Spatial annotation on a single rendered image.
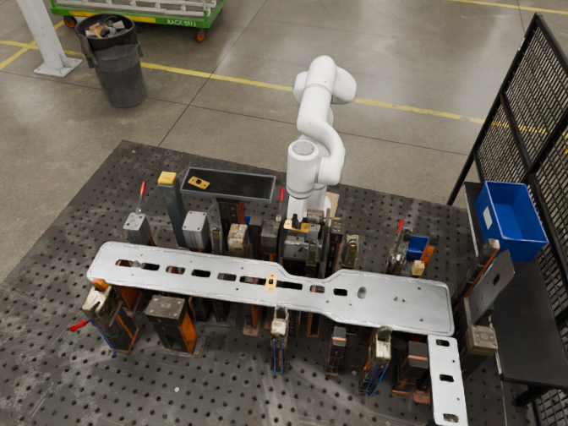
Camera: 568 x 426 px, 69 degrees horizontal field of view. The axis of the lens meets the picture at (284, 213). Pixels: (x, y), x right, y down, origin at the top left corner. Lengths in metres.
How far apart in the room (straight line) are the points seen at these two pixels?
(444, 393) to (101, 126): 3.57
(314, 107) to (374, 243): 1.03
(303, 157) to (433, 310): 0.80
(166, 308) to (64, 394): 0.57
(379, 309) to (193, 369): 0.77
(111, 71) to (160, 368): 2.93
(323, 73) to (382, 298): 0.82
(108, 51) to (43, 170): 1.14
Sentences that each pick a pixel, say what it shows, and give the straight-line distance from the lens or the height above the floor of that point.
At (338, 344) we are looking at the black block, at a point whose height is 0.99.
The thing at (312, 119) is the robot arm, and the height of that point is 1.63.
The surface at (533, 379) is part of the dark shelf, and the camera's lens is 1.61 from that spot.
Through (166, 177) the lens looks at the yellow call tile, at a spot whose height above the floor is 1.16.
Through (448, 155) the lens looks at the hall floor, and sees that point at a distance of 3.86.
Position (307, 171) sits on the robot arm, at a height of 1.57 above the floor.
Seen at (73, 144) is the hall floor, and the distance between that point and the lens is 4.09.
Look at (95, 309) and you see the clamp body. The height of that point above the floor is 1.04.
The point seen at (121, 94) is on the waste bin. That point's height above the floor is 0.16.
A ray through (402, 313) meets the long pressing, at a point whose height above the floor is 1.00.
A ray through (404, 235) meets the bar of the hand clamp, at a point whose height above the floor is 1.21.
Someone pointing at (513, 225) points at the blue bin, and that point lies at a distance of 1.96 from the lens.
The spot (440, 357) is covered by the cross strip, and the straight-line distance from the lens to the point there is 1.55.
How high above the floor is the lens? 2.35
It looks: 49 degrees down
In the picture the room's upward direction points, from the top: 1 degrees clockwise
